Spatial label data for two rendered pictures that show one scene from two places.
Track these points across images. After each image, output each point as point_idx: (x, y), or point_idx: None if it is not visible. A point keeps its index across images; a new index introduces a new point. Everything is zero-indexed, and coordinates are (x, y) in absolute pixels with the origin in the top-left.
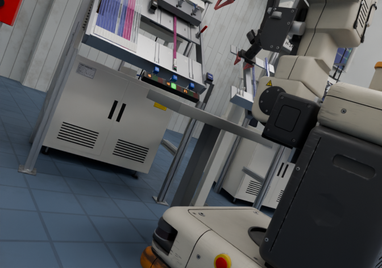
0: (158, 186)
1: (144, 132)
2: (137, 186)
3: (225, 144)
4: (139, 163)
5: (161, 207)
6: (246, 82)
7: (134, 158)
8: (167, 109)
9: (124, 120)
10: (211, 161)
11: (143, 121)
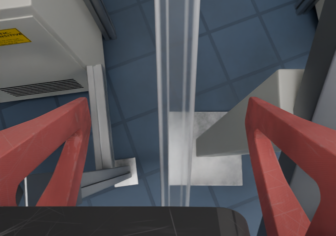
0: (138, 95)
1: (34, 72)
2: (91, 130)
3: (230, 154)
4: (76, 88)
5: (120, 198)
6: (321, 109)
7: (60, 89)
8: (33, 38)
9: None
10: (206, 147)
11: (5, 66)
